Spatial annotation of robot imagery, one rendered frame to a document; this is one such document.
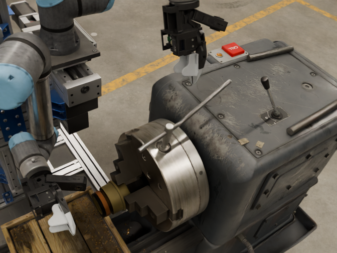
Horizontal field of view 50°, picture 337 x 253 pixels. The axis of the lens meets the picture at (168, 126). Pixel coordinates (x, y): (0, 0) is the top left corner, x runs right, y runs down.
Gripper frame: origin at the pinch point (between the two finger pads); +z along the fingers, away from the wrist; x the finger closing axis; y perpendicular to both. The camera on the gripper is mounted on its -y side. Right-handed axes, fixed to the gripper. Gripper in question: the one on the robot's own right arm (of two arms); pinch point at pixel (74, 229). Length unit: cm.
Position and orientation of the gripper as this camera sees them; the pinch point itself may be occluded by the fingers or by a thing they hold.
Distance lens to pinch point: 100.3
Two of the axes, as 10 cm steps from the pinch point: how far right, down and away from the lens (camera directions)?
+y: -8.2, 3.2, -4.8
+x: 1.6, -6.8, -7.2
